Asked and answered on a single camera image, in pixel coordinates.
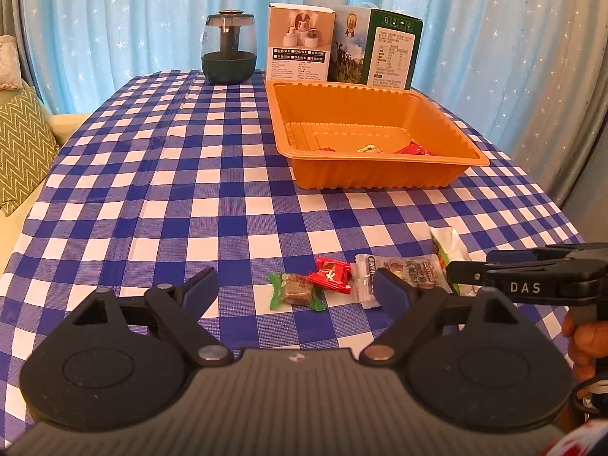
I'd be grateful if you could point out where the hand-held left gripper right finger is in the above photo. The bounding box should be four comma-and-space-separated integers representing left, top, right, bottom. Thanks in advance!
360, 267, 528, 367

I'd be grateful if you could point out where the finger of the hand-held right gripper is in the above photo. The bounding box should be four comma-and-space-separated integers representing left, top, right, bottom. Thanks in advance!
485, 246, 571, 264
448, 260, 499, 288

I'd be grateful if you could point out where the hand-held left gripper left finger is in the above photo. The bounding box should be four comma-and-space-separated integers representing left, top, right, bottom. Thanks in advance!
57, 267, 234, 367

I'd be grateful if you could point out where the clear packet with dark snack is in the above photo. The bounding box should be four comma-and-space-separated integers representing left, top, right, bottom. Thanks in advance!
355, 253, 453, 308

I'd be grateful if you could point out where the long white green packet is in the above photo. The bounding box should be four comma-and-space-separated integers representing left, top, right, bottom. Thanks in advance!
430, 226, 472, 295

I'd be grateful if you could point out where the red candy with white print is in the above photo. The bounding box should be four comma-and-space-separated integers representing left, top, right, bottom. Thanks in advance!
307, 256, 355, 296

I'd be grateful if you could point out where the brown candy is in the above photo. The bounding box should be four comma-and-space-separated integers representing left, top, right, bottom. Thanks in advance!
268, 271, 326, 313

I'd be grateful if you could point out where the orange plastic tray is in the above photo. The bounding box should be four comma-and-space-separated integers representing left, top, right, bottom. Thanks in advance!
264, 80, 491, 191

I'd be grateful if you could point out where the large red snack packet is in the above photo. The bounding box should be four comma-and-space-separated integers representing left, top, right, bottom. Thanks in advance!
393, 141, 439, 157

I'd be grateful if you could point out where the person's right hand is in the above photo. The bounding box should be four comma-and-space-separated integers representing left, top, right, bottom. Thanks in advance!
563, 320, 608, 397

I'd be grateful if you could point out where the blue white checkered tablecloth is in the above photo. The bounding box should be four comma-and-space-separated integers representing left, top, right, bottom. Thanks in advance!
0, 69, 586, 390

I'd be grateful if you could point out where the red white printed cloth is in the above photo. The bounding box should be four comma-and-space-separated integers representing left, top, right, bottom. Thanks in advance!
544, 425, 608, 456

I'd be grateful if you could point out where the grey curtain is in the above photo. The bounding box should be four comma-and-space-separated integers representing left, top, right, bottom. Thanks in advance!
551, 0, 608, 210
0, 0, 22, 39

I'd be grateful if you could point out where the pale yellow sofa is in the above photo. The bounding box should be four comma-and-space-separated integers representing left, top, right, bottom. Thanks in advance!
0, 86, 92, 267

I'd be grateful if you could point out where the green zigzag cushion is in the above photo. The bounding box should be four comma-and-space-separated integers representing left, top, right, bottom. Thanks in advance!
0, 85, 61, 215

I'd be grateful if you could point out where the glass teapot with dark base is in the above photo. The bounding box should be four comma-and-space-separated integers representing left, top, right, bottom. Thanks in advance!
200, 9, 258, 84

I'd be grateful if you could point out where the green cardboard box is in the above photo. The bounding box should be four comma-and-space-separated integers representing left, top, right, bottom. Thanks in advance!
327, 4, 424, 91

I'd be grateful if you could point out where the white cardboard box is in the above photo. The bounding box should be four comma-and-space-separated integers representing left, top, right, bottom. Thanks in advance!
265, 3, 337, 82

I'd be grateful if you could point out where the blue star-print sheer curtain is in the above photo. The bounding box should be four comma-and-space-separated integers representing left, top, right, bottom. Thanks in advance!
16, 0, 594, 200

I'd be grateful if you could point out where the white cushion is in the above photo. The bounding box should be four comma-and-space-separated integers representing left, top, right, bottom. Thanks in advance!
0, 35, 23, 89

